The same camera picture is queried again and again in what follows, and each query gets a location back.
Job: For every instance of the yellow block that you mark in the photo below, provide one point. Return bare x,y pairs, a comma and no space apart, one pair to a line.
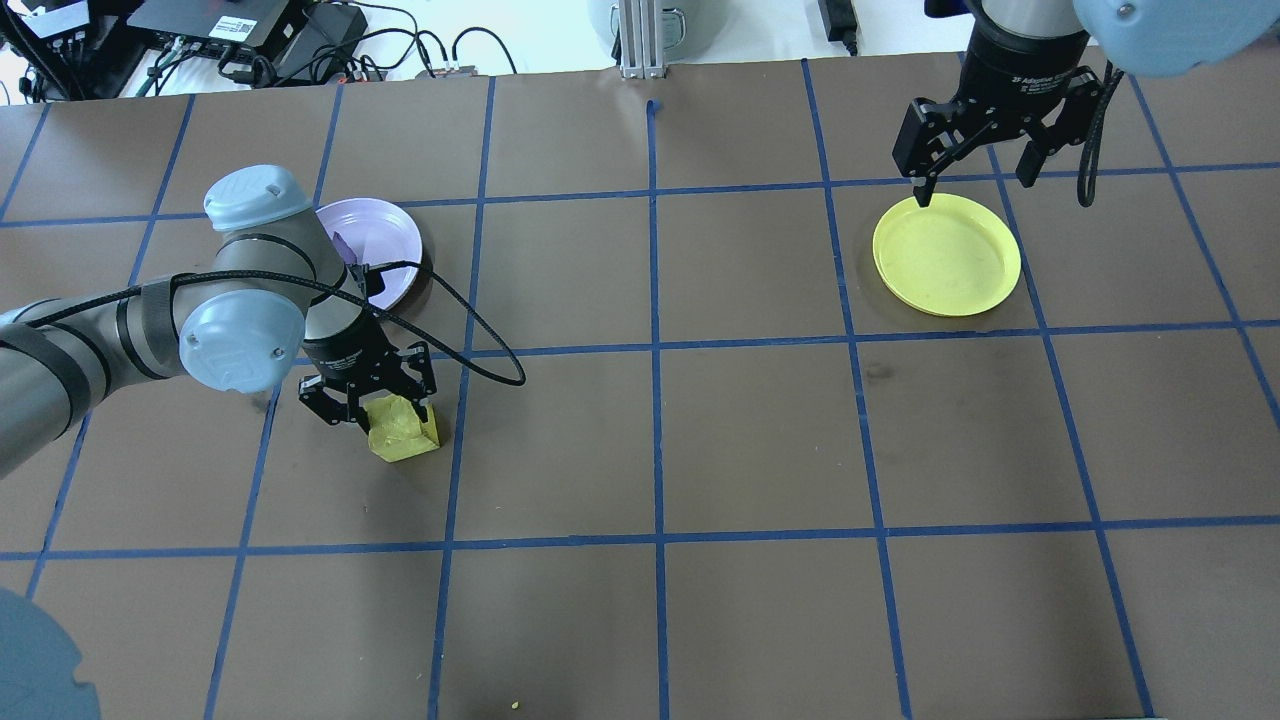
400,435

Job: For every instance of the black box with white label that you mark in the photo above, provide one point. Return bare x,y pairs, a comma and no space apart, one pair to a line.
55,18

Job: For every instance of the yellow round plate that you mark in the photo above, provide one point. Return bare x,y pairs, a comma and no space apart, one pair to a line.
945,260

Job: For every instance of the flat black electronics box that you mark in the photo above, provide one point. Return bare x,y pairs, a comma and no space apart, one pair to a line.
210,20

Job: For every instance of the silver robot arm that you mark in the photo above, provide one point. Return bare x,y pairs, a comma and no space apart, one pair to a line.
100,345
1170,30

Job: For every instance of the purple round plate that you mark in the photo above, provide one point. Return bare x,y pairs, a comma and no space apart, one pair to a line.
385,240

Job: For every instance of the aluminium profile post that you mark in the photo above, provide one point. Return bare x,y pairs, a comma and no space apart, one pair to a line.
644,40

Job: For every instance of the black power adapter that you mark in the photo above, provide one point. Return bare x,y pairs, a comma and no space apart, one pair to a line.
838,15

